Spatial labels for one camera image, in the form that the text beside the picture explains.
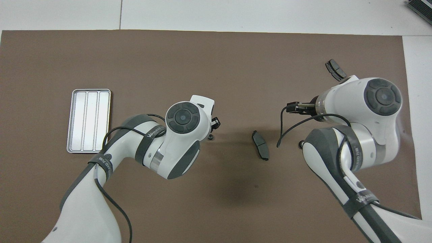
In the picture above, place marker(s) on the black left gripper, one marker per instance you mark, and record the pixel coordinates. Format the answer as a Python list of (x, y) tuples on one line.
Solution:
[(216, 123)]

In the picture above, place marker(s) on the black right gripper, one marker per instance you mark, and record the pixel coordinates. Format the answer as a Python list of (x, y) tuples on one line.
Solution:
[(302, 108)]

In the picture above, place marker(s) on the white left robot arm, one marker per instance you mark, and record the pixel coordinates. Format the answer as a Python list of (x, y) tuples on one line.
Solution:
[(84, 202)]

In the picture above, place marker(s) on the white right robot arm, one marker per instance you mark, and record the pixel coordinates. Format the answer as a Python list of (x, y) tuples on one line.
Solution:
[(371, 111)]

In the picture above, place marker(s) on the silver metal tray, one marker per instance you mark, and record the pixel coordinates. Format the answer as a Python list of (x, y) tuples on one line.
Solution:
[(87, 121)]

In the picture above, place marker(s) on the dark grey brake pad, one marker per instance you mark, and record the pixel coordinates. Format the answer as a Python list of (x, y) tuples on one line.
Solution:
[(334, 67), (260, 145)]

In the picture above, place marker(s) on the brown paper mat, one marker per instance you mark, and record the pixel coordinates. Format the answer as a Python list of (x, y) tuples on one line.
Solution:
[(202, 67)]

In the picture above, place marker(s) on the grey ribbed metal block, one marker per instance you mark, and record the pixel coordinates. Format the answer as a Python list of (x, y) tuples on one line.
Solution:
[(422, 10)]

